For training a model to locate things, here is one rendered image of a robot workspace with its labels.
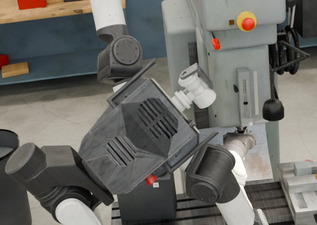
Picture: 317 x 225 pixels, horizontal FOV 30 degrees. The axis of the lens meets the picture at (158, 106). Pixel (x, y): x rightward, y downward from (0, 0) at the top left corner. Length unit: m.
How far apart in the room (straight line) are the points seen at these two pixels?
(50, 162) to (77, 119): 3.77
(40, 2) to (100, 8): 4.11
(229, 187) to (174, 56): 0.91
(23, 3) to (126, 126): 4.38
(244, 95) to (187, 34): 0.52
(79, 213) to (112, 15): 0.58
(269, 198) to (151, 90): 1.05
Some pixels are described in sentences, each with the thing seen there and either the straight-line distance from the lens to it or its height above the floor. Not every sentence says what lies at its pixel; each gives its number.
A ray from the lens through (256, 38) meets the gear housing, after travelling 2.01.
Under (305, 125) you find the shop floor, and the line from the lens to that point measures 4.96.
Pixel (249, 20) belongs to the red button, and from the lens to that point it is 1.83.
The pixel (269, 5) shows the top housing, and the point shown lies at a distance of 1.88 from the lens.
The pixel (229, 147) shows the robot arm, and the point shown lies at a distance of 2.13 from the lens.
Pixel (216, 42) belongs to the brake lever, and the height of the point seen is 1.71.
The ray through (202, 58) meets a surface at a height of 1.52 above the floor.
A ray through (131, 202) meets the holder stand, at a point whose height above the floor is 1.01.
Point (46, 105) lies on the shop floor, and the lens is 5.86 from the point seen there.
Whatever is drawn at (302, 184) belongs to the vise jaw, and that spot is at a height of 1.03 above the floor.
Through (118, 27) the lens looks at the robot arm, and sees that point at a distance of 1.75.
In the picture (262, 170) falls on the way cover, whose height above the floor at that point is 0.90.
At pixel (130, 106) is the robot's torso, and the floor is 1.68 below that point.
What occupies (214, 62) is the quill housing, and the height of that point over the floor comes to 1.58.
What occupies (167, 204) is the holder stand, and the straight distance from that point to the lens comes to 2.35.
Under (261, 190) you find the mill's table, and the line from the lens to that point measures 2.53.
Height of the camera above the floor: 2.34
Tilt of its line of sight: 25 degrees down
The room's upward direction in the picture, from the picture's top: 7 degrees counter-clockwise
